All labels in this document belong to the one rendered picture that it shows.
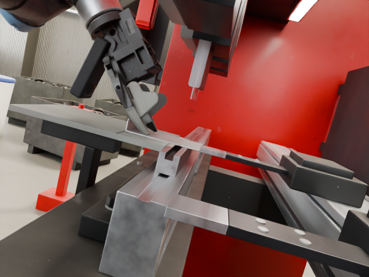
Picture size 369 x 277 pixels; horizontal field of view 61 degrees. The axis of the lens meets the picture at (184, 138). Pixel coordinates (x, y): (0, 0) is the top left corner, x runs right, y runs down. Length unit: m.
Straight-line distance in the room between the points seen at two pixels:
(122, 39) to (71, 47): 9.61
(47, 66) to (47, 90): 5.34
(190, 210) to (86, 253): 0.21
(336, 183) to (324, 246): 0.28
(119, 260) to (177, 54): 1.17
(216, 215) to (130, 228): 0.14
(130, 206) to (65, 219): 0.16
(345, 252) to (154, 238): 0.18
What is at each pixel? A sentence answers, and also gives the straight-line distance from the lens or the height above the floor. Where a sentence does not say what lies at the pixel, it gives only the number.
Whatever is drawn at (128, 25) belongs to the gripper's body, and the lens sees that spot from 0.58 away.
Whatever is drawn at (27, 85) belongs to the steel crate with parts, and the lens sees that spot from 5.31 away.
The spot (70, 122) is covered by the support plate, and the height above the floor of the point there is 1.00.
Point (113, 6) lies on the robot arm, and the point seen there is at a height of 1.20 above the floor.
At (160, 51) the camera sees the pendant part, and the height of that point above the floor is 1.31.
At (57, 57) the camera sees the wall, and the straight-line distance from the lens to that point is 10.36.
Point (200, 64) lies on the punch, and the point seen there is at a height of 1.14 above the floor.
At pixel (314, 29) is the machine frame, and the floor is 1.48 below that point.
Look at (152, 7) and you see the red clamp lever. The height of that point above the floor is 1.18.
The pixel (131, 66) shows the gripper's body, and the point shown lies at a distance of 0.56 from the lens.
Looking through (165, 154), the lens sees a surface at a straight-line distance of 0.44.
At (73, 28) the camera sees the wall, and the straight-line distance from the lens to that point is 10.25.
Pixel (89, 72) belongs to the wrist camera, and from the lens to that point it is 0.59.
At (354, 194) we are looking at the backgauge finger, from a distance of 0.54.
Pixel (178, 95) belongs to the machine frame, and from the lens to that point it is 1.43.
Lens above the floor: 1.08
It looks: 8 degrees down
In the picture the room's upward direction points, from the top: 14 degrees clockwise
